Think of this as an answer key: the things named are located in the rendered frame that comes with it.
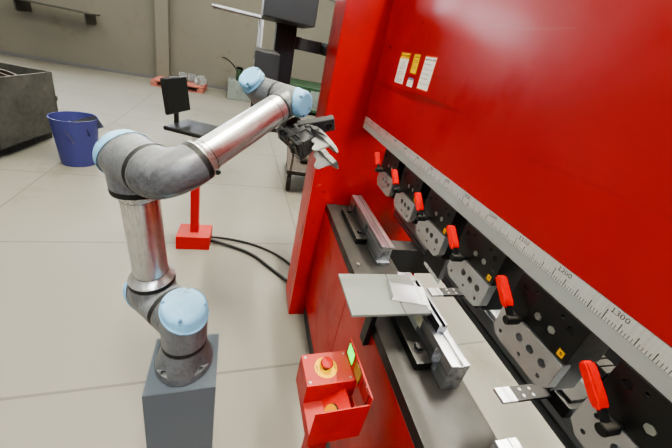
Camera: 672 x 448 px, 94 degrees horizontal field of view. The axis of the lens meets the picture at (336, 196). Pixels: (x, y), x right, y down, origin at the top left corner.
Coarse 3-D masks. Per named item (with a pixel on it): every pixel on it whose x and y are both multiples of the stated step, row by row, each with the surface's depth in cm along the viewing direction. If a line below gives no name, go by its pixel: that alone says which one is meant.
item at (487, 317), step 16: (400, 224) 171; (416, 224) 156; (416, 240) 155; (464, 304) 118; (480, 320) 110; (496, 336) 102; (496, 352) 102; (512, 368) 96; (544, 400) 85; (544, 416) 85; (560, 416) 81; (560, 432) 80
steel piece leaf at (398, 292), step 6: (390, 282) 106; (390, 288) 101; (396, 288) 104; (402, 288) 105; (408, 288) 105; (414, 288) 106; (390, 294) 100; (396, 294) 101; (402, 294) 102; (408, 294) 103; (414, 294) 103; (396, 300) 99; (402, 300) 99; (408, 300) 100; (414, 300) 101; (420, 300) 101
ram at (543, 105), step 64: (448, 0) 99; (512, 0) 73; (576, 0) 58; (640, 0) 49; (384, 64) 143; (448, 64) 96; (512, 64) 72; (576, 64) 57; (640, 64) 48; (384, 128) 137; (448, 128) 93; (512, 128) 70; (576, 128) 56; (640, 128) 47; (448, 192) 90; (512, 192) 69; (576, 192) 56; (640, 192) 47; (512, 256) 67; (576, 256) 55; (640, 256) 46; (640, 320) 45
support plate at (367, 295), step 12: (348, 276) 105; (360, 276) 106; (372, 276) 108; (384, 276) 109; (396, 276) 110; (408, 276) 112; (348, 288) 100; (360, 288) 101; (372, 288) 102; (384, 288) 103; (348, 300) 95; (360, 300) 96; (372, 300) 97; (384, 300) 98; (360, 312) 91; (372, 312) 92; (384, 312) 93; (396, 312) 94; (408, 312) 95; (420, 312) 96
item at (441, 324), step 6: (426, 294) 105; (432, 306) 101; (432, 312) 98; (438, 312) 98; (432, 318) 97; (438, 318) 97; (432, 324) 97; (438, 324) 94; (444, 324) 94; (438, 330) 94; (444, 330) 95
